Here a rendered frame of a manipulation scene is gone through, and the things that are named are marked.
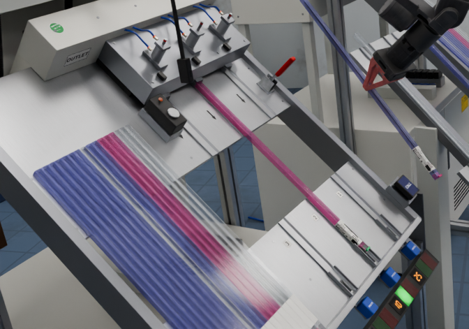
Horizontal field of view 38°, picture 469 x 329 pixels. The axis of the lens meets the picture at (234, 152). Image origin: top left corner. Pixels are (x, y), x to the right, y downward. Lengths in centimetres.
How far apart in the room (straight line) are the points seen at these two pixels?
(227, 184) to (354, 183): 41
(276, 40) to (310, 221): 396
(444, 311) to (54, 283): 105
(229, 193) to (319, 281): 59
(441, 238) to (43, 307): 102
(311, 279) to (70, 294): 66
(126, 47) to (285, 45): 394
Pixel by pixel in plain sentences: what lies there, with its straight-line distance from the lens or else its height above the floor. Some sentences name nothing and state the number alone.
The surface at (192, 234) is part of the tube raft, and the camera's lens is 115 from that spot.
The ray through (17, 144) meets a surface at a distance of 116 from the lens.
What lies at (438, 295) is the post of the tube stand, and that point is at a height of 34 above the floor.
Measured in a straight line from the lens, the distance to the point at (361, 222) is 142.
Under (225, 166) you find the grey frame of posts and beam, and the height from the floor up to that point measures 79.
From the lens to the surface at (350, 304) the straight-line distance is 124.
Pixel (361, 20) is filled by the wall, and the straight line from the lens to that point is 426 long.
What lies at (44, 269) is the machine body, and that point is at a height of 62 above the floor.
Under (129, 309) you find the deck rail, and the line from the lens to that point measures 105.
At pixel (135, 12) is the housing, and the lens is 139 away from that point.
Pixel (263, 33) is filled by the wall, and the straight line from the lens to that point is 525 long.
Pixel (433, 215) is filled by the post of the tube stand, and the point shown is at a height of 59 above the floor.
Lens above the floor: 143
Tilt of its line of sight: 20 degrees down
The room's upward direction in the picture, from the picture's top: 9 degrees counter-clockwise
